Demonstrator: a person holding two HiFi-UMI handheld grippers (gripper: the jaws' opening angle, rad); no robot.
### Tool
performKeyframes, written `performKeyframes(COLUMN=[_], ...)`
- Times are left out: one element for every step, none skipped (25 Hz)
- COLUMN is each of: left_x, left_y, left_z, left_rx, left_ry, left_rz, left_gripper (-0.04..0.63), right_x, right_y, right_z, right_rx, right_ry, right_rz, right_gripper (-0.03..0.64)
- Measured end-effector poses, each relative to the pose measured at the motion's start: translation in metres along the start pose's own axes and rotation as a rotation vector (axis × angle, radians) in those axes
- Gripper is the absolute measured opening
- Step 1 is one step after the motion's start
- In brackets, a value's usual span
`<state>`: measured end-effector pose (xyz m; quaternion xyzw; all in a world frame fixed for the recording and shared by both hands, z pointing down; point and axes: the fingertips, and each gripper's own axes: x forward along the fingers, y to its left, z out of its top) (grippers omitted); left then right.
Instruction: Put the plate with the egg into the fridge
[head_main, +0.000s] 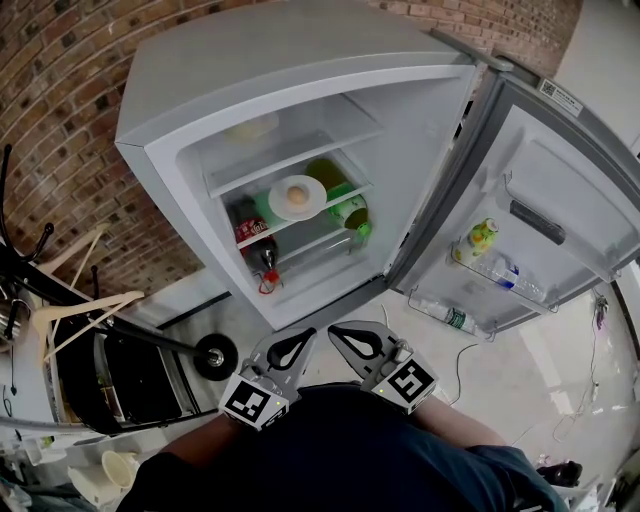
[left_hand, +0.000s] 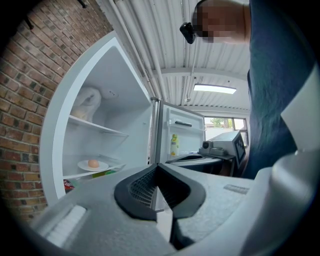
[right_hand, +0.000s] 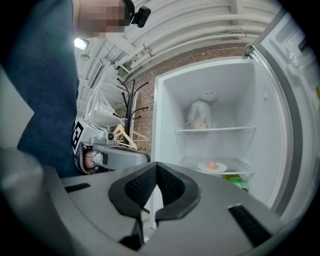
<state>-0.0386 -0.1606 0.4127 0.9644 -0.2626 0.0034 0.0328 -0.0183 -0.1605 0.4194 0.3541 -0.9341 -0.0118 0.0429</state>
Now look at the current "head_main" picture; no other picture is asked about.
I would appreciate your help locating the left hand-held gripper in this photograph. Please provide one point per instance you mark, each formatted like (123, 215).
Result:
(255, 402)

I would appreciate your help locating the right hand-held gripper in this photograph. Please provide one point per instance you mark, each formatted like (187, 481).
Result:
(405, 382)

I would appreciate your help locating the white plate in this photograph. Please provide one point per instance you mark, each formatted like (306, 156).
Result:
(285, 206)

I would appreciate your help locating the brown egg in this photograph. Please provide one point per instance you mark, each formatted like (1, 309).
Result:
(295, 195)

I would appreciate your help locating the grey fridge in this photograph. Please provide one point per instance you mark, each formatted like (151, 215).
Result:
(250, 50)

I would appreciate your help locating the person's right forearm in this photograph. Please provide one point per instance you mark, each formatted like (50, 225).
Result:
(460, 425)

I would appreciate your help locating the person's left forearm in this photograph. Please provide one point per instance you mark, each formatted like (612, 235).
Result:
(195, 440)

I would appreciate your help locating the clear water bottle green label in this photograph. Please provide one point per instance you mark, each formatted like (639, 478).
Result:
(452, 317)

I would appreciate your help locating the dark cola bottle red label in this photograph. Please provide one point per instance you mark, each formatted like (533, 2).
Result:
(252, 230)

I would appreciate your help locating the yellow-green drink bottle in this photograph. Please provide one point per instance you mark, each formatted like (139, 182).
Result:
(477, 240)

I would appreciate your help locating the clear water bottle blue label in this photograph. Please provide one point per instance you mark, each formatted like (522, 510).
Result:
(510, 277)

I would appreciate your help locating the green glass bottle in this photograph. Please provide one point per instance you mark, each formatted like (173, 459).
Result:
(345, 197)

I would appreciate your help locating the black cabinet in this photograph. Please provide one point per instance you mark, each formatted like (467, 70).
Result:
(140, 380)

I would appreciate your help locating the black door shelf bar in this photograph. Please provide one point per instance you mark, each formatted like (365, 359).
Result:
(537, 222)

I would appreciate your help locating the cream plastic bucket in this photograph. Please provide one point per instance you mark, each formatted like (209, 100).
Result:
(117, 467)

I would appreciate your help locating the black object on floor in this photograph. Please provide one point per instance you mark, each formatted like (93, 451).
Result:
(562, 474)

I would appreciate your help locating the wooden clothes hanger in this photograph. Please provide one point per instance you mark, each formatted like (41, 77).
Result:
(80, 310)
(75, 252)

